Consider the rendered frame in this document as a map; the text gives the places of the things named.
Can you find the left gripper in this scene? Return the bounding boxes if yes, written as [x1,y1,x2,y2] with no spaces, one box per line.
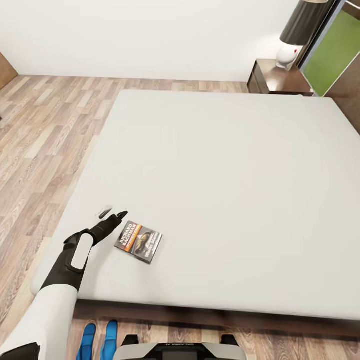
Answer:
[96,211,128,239]

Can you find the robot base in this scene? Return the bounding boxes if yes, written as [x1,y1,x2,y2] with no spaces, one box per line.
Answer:
[113,334,248,360]

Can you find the sandal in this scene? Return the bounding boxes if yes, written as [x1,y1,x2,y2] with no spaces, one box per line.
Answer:
[76,323,96,360]
[100,320,118,360]

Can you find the hardback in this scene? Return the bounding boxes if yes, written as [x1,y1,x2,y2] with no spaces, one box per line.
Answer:
[114,220,163,263]

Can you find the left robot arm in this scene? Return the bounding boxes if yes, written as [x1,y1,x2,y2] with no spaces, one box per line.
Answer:
[0,204,128,360]

